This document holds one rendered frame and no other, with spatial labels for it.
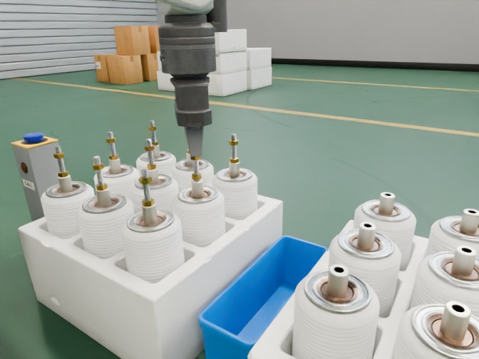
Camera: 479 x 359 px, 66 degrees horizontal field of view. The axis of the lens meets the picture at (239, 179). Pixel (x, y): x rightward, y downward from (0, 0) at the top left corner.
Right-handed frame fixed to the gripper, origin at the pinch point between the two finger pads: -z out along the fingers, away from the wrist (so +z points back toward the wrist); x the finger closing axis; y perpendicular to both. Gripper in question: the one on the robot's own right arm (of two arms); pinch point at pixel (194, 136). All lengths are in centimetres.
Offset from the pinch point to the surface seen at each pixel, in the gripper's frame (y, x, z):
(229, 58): 55, -266, -5
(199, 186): 0.3, 1.0, -9.0
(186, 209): -2.5, 3.9, -12.0
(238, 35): 66, -274, 13
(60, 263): -25.5, 1.4, -21.2
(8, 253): -48, -31, -36
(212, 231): 1.9, 4.4, -16.7
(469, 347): 21.2, 41.4, -11.1
